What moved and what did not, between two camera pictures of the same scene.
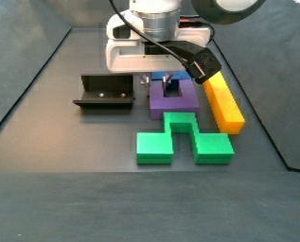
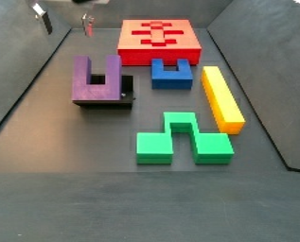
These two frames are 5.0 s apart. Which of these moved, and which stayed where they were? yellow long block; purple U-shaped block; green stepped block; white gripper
Moved: purple U-shaped block; white gripper
Stayed: yellow long block; green stepped block
